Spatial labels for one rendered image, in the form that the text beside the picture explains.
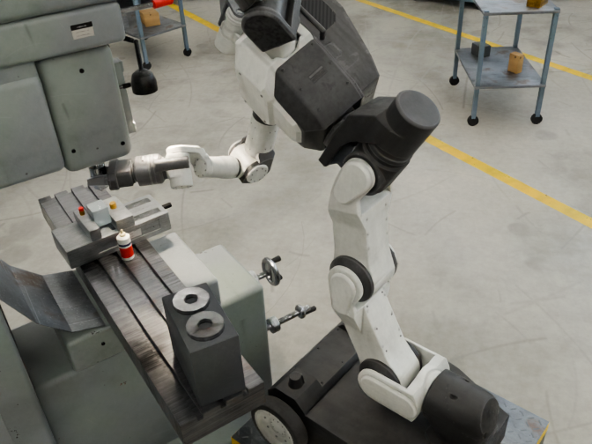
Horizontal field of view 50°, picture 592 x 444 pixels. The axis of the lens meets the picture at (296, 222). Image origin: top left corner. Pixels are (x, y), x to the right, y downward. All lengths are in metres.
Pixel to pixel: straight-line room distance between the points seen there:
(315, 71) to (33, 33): 0.65
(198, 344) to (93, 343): 0.59
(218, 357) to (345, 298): 0.42
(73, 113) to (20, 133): 0.14
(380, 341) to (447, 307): 1.39
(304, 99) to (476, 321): 1.90
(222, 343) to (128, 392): 0.78
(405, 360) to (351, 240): 0.44
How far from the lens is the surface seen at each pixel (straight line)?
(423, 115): 1.44
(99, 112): 1.74
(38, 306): 2.01
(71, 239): 2.13
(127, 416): 2.28
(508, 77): 4.98
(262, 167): 1.99
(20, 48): 1.62
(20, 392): 1.96
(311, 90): 1.52
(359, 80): 1.56
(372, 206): 1.63
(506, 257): 3.58
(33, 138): 1.69
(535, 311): 3.29
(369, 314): 1.82
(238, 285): 2.22
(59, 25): 1.63
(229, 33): 1.70
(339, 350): 2.15
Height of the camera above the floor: 2.14
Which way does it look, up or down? 35 degrees down
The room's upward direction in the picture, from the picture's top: 3 degrees counter-clockwise
